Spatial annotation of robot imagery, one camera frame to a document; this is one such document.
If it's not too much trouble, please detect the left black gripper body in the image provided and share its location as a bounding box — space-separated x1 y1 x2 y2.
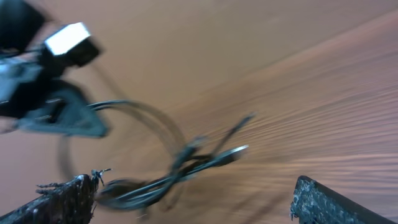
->
1 55 65 118

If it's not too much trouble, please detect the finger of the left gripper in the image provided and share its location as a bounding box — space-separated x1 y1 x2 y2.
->
17 80 109 138

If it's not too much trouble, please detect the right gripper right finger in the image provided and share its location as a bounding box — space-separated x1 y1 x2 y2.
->
290 175 395 224

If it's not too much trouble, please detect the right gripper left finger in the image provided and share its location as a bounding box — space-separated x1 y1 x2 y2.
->
1 170 106 224

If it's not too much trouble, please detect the black usb cable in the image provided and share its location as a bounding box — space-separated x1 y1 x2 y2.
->
57 99 257 215

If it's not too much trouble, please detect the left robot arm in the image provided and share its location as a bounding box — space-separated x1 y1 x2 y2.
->
1 1 108 138

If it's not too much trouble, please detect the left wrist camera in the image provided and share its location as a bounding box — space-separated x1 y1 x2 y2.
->
44 22 101 67

